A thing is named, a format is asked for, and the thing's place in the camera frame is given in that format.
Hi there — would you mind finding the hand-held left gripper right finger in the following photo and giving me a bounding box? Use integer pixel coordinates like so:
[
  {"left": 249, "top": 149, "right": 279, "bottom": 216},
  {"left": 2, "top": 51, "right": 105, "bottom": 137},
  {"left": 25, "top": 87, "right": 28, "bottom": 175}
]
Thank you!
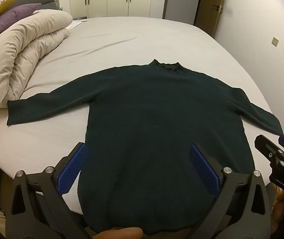
[{"left": 188, "top": 143, "right": 273, "bottom": 239}]

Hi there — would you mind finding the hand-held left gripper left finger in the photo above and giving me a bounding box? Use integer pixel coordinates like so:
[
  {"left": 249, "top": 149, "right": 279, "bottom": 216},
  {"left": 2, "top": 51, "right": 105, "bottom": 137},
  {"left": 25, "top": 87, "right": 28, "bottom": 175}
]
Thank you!
[{"left": 5, "top": 142, "right": 90, "bottom": 239}]

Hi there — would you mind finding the dark green sweater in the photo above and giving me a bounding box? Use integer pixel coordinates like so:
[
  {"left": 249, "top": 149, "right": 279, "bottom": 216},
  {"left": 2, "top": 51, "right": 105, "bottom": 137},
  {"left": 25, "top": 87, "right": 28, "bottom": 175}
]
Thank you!
[{"left": 6, "top": 59, "right": 284, "bottom": 235}]

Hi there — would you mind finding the person's left hand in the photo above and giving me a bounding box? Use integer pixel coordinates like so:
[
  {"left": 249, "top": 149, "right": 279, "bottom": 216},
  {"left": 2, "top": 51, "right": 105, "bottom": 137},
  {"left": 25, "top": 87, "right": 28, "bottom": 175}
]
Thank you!
[{"left": 91, "top": 226, "right": 143, "bottom": 239}]

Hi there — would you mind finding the beige folded duvet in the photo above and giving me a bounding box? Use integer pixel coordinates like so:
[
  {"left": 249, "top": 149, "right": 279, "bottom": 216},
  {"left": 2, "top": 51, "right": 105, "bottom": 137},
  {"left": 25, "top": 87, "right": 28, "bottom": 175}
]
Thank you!
[{"left": 0, "top": 9, "right": 73, "bottom": 109}]

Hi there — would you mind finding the bed with white sheet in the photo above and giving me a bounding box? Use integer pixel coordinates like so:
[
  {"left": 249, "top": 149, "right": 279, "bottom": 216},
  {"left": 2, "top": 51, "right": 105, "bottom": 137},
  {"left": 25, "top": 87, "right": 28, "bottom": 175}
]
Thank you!
[{"left": 0, "top": 17, "right": 273, "bottom": 215}]

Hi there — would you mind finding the white cloth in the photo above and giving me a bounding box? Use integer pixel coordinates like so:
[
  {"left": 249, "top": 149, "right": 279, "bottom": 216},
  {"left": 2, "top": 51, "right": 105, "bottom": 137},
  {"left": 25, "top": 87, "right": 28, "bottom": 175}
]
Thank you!
[{"left": 66, "top": 19, "right": 87, "bottom": 31}]

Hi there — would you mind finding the brown door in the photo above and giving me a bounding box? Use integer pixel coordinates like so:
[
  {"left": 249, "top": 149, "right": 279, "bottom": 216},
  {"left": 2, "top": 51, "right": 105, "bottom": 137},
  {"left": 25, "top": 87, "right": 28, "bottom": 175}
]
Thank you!
[{"left": 195, "top": 0, "right": 227, "bottom": 37}]

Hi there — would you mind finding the purple pillow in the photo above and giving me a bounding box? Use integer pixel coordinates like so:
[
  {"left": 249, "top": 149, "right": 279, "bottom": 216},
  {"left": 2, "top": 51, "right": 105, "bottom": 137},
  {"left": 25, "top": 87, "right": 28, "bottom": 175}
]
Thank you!
[{"left": 0, "top": 3, "right": 43, "bottom": 43}]

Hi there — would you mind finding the white panel door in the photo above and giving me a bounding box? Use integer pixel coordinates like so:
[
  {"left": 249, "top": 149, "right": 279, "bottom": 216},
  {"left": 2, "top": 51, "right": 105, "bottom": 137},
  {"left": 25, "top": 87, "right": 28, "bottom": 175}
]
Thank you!
[{"left": 165, "top": 0, "right": 202, "bottom": 25}]

